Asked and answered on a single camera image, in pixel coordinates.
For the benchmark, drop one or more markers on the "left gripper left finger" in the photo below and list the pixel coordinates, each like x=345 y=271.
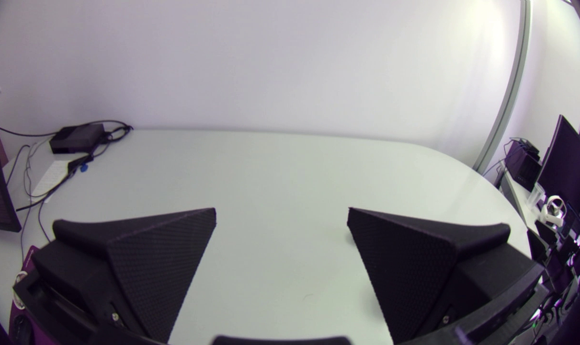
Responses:
x=151 y=258

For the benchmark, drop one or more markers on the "black power brick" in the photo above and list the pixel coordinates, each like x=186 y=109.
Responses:
x=76 y=138

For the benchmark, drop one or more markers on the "black box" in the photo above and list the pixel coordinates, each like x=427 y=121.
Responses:
x=522 y=166

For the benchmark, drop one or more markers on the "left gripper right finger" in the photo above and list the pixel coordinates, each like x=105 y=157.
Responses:
x=409 y=268

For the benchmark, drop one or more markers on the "white power strip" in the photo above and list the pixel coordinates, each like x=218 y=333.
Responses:
x=50 y=176

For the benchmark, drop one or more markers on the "white headset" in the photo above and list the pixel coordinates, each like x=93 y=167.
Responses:
x=553 y=211

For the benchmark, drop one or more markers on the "clear plastic cup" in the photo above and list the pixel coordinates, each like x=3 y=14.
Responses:
x=536 y=197

